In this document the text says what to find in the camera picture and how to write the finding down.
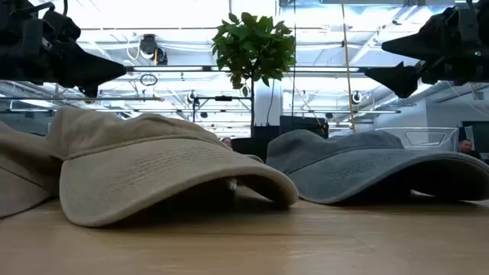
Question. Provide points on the person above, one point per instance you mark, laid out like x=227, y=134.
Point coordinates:
x=468, y=149
x=226, y=142

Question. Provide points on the clear plastic bin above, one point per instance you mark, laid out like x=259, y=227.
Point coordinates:
x=428, y=131

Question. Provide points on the green leafy small tree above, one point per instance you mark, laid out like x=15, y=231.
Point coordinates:
x=252, y=49

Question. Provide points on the black monitor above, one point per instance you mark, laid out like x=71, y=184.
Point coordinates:
x=479, y=133

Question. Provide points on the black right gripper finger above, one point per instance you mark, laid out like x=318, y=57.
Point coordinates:
x=428, y=42
x=401, y=78

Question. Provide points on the beige baseball cap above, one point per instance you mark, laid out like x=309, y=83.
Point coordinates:
x=19, y=172
x=153, y=179
x=255, y=157

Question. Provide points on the black ceiling-mounted device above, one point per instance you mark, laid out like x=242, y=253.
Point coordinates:
x=148, y=45

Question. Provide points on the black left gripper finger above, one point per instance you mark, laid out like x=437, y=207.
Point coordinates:
x=88, y=89
x=84, y=63

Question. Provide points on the grey-blue baseball cap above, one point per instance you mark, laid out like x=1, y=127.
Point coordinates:
x=363, y=172

